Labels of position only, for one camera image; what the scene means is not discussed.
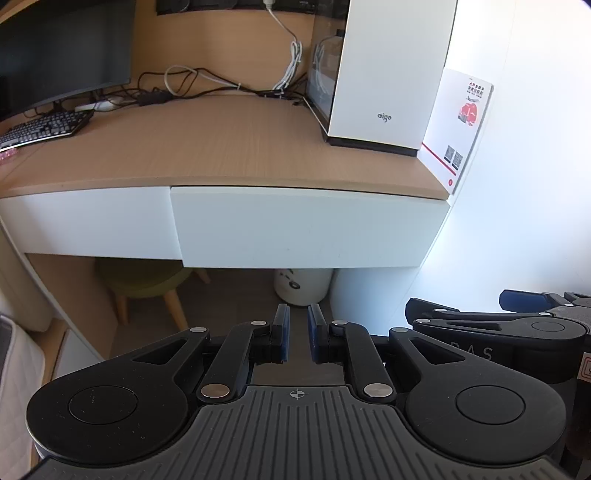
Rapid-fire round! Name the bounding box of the white card with red print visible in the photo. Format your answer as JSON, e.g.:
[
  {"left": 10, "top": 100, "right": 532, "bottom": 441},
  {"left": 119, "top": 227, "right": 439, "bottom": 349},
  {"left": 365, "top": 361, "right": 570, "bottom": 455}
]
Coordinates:
[{"left": 418, "top": 68, "right": 495, "bottom": 195}]

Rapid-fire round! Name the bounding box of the white power adapter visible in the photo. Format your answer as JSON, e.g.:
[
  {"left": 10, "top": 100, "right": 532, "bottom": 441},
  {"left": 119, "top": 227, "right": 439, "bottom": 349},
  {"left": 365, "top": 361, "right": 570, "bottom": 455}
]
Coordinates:
[{"left": 74, "top": 99, "right": 115, "bottom": 113}]

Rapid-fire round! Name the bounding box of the black keyboard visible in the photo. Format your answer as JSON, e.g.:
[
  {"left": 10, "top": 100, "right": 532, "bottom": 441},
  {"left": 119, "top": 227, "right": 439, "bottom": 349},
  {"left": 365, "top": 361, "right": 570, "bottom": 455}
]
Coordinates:
[{"left": 0, "top": 109, "right": 95, "bottom": 153}]

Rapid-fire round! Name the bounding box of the green stool with wooden legs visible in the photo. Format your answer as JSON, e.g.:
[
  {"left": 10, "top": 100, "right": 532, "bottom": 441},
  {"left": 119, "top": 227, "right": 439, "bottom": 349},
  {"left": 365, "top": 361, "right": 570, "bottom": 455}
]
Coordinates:
[{"left": 95, "top": 257, "right": 211, "bottom": 324}]

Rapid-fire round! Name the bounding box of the narrow white desk drawer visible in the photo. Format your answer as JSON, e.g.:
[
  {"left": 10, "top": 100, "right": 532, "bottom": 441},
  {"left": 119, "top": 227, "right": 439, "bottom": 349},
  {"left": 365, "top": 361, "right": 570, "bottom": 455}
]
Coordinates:
[{"left": 0, "top": 186, "right": 184, "bottom": 261}]

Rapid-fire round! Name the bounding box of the white round canister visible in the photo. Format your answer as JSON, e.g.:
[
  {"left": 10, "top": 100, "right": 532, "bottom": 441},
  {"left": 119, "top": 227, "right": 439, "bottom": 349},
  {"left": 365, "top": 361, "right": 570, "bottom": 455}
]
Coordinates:
[{"left": 274, "top": 268, "right": 334, "bottom": 306}]

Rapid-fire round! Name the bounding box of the grey looped cable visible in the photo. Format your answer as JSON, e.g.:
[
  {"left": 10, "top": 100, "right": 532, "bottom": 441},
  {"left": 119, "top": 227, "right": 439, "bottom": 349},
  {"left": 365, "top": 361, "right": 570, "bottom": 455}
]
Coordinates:
[{"left": 164, "top": 65, "right": 242, "bottom": 97}]

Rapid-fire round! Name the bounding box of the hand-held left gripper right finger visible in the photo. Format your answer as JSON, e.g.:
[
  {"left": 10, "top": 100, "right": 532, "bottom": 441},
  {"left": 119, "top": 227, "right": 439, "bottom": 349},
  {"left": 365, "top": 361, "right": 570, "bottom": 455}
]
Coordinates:
[{"left": 307, "top": 303, "right": 462, "bottom": 413}]

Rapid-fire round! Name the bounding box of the white hanging cable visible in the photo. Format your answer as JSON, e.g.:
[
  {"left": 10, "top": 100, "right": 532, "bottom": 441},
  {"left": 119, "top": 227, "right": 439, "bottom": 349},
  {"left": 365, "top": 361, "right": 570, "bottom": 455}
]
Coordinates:
[{"left": 264, "top": 0, "right": 304, "bottom": 91}]

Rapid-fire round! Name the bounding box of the white computer case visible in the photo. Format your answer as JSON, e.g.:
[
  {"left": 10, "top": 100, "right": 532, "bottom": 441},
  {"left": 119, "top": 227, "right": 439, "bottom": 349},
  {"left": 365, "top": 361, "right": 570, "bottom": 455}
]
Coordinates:
[{"left": 305, "top": 0, "right": 458, "bottom": 158}]

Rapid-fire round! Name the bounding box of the black computer monitor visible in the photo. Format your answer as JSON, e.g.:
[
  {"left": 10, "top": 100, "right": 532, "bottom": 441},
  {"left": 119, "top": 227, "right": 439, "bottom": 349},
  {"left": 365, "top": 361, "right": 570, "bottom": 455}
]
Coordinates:
[{"left": 0, "top": 0, "right": 137, "bottom": 118}]

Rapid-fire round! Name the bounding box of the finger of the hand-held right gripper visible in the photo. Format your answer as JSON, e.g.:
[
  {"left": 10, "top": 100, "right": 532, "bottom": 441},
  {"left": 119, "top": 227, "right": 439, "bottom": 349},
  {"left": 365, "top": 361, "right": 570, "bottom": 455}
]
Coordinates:
[
  {"left": 499, "top": 289, "right": 591, "bottom": 315},
  {"left": 405, "top": 298, "right": 561, "bottom": 334}
]

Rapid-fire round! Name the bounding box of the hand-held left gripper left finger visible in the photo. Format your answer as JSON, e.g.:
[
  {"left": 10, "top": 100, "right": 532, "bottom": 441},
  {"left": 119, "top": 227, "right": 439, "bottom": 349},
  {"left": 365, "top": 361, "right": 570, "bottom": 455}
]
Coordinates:
[{"left": 129, "top": 304, "right": 291, "bottom": 413}]

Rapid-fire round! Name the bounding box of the black cable bundle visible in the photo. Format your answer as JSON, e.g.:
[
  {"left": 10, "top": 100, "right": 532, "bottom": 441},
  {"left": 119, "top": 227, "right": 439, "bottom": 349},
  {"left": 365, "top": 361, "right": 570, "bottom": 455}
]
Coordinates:
[{"left": 137, "top": 69, "right": 306, "bottom": 106}]

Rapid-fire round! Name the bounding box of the wide white desk drawer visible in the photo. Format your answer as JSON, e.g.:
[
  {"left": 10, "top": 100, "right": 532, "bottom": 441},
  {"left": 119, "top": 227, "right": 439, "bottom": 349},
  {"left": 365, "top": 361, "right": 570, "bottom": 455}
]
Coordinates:
[{"left": 170, "top": 185, "right": 451, "bottom": 269}]

